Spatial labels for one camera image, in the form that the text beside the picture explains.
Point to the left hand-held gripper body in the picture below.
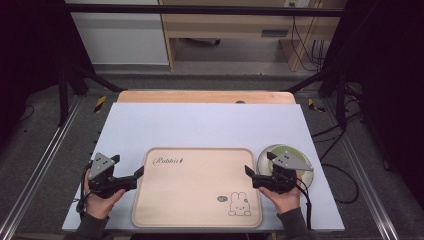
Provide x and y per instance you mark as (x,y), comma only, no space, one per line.
(106,181)

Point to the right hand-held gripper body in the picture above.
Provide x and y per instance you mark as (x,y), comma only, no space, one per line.
(280,176)

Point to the green round plate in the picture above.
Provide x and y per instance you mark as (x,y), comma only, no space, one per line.
(265,165)

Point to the person's left hand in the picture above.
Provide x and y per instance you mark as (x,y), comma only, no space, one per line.
(100,205)

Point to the person's right hand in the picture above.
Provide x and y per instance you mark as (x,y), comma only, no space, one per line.
(283,201)

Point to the beige tray with rabbit print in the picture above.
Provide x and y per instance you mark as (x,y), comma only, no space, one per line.
(196,190)

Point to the white table cover board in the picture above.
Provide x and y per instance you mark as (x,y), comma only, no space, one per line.
(200,126)

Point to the yellow and black tape marker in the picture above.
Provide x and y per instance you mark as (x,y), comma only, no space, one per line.
(100,104)
(313,105)

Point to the black metal stand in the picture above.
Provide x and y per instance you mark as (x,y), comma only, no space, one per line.
(340,100)
(63,96)

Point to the white cabinet panel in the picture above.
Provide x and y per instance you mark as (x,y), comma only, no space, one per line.
(120,36)

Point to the light wooden desk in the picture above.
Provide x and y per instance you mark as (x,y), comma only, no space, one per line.
(233,30)

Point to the aluminium floor rail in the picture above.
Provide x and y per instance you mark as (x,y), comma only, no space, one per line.
(36,166)
(363,173)

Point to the black horizontal frame bar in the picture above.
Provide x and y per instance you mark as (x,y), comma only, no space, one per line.
(200,10)

